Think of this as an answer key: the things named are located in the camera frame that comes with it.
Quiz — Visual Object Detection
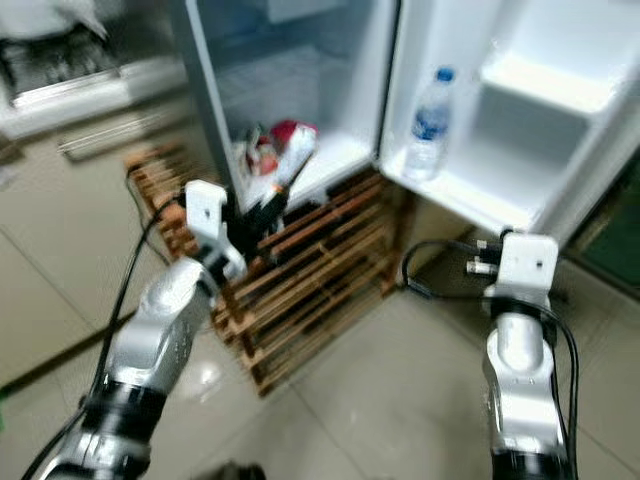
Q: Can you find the clear water bottle blue cap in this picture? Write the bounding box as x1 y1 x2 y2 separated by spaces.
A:
405 65 458 184

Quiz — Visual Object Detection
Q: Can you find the brown wooden slat rack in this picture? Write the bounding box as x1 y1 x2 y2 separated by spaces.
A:
125 145 403 398

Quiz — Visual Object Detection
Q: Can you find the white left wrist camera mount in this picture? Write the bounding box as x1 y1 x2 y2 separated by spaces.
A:
185 180 251 283

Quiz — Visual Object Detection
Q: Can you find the metal cabinet bar handle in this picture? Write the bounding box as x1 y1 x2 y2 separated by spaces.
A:
58 113 166 161

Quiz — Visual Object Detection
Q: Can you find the clear plastic packet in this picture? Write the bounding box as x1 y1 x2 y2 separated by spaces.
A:
275 125 319 191

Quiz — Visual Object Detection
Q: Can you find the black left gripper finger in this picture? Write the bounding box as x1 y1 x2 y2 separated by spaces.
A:
258 182 299 233

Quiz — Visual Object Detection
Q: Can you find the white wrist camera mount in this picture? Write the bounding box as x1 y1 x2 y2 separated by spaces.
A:
485 233 559 308
185 180 251 283

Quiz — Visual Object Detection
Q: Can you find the red white small pack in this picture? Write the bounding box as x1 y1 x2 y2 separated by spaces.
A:
245 133 276 179

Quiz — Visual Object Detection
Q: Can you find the dark grey fridge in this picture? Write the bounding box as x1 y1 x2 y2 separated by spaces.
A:
170 0 403 216

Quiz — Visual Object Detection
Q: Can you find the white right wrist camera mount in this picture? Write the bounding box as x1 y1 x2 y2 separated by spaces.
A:
485 233 559 308

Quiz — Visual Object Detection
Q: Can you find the black gas stove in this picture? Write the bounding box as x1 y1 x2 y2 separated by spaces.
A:
0 35 126 103

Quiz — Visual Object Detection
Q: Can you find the dark robot foot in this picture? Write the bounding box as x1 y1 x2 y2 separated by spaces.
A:
200 458 266 480

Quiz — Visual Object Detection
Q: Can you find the glass sliding door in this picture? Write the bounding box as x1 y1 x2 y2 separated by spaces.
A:
575 165 640 293

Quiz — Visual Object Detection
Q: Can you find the pink red food pack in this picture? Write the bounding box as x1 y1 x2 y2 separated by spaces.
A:
268 118 318 151

